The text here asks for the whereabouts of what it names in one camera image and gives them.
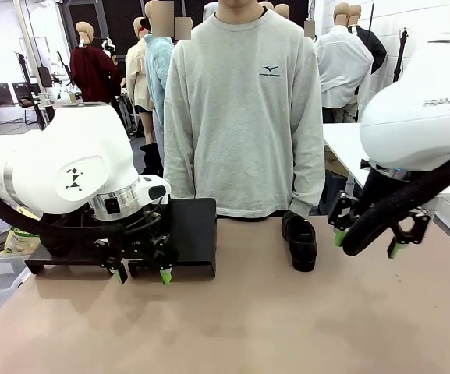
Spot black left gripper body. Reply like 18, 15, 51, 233
117, 228, 161, 260

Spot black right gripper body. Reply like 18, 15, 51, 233
356, 167, 401, 214

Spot person's left forearm grey sleeve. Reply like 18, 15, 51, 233
286, 136, 326, 215

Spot person's right forearm grey sleeve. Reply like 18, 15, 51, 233
164, 128, 198, 202

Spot black shoe stand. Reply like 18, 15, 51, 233
127, 197, 218, 278
24, 245, 122, 277

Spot black tripod stand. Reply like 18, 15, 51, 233
392, 26, 411, 85

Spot metal pole stand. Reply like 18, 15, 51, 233
37, 91, 56, 132

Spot dark blue crate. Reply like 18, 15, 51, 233
320, 175, 346, 215

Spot brown cardboard box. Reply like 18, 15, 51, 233
324, 150, 346, 176

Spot white work table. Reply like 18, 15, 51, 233
321, 122, 450, 196

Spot black boots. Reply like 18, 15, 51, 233
140, 142, 165, 176

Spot green white snack bag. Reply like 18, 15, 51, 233
4, 225, 42, 256

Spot mannequin in white shirt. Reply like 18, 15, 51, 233
314, 2, 374, 112

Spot mannequin in black jacket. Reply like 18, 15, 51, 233
348, 3, 388, 75

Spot person in grey sweatshirt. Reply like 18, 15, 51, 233
163, 0, 326, 219

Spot mannequin in beige jacket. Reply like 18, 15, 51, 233
125, 17, 155, 145

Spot mannequin in light blue fleece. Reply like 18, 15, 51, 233
144, 0, 175, 157

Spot mannequin in maroon sweater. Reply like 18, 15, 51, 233
69, 21, 122, 114

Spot black office chair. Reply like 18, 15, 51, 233
0, 82, 15, 108
12, 81, 41, 118

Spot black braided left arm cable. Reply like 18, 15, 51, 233
0, 182, 163, 245

